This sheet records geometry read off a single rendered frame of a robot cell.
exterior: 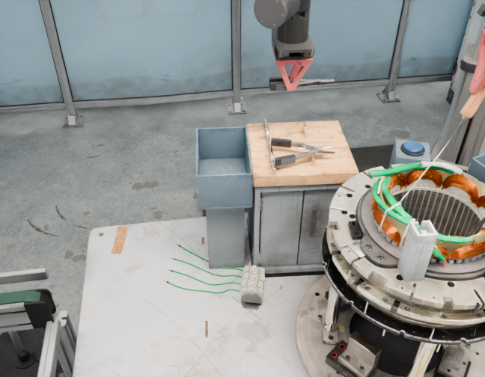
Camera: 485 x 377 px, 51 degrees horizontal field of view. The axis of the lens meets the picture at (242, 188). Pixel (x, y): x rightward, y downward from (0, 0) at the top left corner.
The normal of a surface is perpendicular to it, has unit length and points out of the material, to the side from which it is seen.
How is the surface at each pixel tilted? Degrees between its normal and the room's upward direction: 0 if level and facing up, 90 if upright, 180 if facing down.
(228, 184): 90
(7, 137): 0
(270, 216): 90
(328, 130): 0
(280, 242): 90
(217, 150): 90
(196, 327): 0
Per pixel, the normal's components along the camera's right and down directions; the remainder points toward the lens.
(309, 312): 0.00, -0.77
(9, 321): 0.15, 0.62
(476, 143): -0.48, 0.56
